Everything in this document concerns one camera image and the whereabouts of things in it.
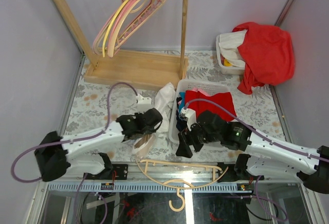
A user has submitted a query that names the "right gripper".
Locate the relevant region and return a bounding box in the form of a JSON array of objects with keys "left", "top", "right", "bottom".
[{"left": 175, "top": 120, "right": 221, "bottom": 159}]

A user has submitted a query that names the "peach plastic hanger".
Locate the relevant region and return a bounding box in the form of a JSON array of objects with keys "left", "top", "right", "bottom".
[{"left": 135, "top": 159, "right": 229, "bottom": 212}]

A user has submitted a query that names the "white t shirt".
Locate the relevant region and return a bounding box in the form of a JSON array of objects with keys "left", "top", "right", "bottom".
[{"left": 131, "top": 82, "right": 177, "bottom": 159}]

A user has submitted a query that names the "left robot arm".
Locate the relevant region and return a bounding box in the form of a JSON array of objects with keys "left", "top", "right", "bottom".
[{"left": 34, "top": 108, "right": 163, "bottom": 182}]

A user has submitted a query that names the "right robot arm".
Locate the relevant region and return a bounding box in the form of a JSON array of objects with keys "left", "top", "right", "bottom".
[{"left": 176, "top": 108, "right": 328, "bottom": 194}]

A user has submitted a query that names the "yellow plastic hanger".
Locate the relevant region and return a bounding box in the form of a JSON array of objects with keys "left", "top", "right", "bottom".
[{"left": 101, "top": 0, "right": 132, "bottom": 58}]

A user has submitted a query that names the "peach hanger on rack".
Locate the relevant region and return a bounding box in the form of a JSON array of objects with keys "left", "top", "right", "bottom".
[{"left": 110, "top": 0, "right": 167, "bottom": 58}]

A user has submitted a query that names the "red t shirt on basket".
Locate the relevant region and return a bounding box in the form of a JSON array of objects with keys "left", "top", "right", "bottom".
[{"left": 232, "top": 22, "right": 295, "bottom": 95}]

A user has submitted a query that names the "pink plastic hanger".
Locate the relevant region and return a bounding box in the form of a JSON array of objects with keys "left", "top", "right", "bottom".
[{"left": 93, "top": 0, "right": 130, "bottom": 56}]

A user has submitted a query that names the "pile of folded clothes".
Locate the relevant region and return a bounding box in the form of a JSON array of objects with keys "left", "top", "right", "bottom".
[{"left": 175, "top": 89, "right": 236, "bottom": 132}]

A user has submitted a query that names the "floral table cloth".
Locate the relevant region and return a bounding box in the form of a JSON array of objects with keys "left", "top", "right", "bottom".
[{"left": 64, "top": 50, "right": 285, "bottom": 162}]

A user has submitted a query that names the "wooden clothes rack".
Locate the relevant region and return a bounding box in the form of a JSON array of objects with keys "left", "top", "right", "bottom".
[{"left": 53, "top": 0, "right": 188, "bottom": 90}]

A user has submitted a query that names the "white front laundry basket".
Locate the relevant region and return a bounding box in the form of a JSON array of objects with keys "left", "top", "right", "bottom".
[{"left": 168, "top": 79, "right": 230, "bottom": 144}]

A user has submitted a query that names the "white laundry basket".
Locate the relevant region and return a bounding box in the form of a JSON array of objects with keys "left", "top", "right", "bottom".
[
  {"left": 216, "top": 30, "right": 247, "bottom": 76},
  {"left": 168, "top": 79, "right": 230, "bottom": 144}
]

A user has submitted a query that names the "white back laundry basket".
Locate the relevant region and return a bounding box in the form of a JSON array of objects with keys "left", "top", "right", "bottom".
[{"left": 216, "top": 30, "right": 247, "bottom": 76}]

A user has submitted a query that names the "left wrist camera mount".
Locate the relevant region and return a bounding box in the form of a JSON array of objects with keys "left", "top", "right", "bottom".
[{"left": 136, "top": 94, "right": 153, "bottom": 113}]

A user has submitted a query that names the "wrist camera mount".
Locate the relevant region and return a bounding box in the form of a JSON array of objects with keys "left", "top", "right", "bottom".
[
  {"left": 136, "top": 94, "right": 153, "bottom": 113},
  {"left": 179, "top": 107, "right": 196, "bottom": 131}
]

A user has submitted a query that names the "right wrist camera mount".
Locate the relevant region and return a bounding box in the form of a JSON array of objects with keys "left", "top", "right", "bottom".
[{"left": 179, "top": 107, "right": 196, "bottom": 131}]

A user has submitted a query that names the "aluminium rail frame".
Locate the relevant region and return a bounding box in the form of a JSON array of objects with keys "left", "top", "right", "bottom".
[{"left": 25, "top": 162, "right": 328, "bottom": 223}]

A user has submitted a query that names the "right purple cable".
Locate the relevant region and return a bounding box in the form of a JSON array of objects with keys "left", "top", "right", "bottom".
[{"left": 184, "top": 98, "right": 329, "bottom": 222}]

